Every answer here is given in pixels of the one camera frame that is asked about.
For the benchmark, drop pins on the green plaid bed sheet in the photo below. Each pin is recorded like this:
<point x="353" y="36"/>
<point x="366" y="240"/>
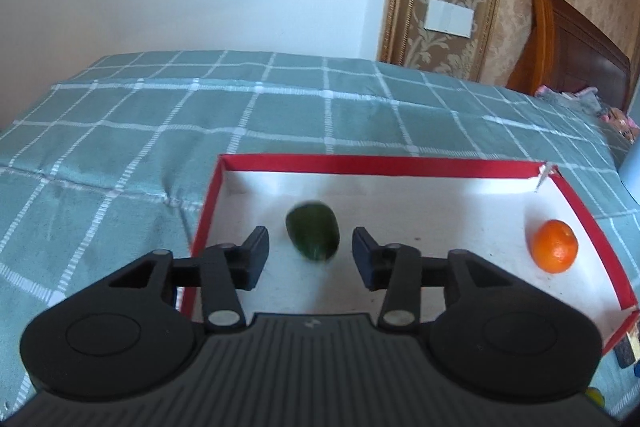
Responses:
<point x="116" y="161"/>

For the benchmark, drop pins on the white wall switch plate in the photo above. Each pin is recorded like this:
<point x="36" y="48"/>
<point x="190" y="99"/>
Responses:
<point x="448" y="18"/>

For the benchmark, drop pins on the pink floral pillow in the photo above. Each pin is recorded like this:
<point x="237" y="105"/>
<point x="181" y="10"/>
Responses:
<point x="587" y="101"/>

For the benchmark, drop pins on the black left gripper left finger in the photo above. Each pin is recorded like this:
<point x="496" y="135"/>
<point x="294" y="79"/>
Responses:
<point x="143" y="324"/>

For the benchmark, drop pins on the red white shallow box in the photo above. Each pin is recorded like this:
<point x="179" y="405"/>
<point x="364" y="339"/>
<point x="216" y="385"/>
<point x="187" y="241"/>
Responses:
<point x="489" y="207"/>

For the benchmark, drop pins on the dark green avocado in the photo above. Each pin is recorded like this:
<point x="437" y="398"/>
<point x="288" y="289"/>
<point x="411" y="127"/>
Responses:
<point x="313" y="230"/>

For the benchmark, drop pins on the small orange tangerine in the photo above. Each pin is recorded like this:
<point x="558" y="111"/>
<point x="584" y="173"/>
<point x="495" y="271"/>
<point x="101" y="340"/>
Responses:
<point x="554" y="247"/>

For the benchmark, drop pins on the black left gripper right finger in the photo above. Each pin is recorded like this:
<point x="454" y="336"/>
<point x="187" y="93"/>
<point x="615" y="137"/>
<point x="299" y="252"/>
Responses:
<point x="482" y="327"/>

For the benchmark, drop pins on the brown wooden headboard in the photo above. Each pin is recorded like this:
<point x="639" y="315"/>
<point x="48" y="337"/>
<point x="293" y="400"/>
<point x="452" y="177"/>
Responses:
<point x="566" y="52"/>

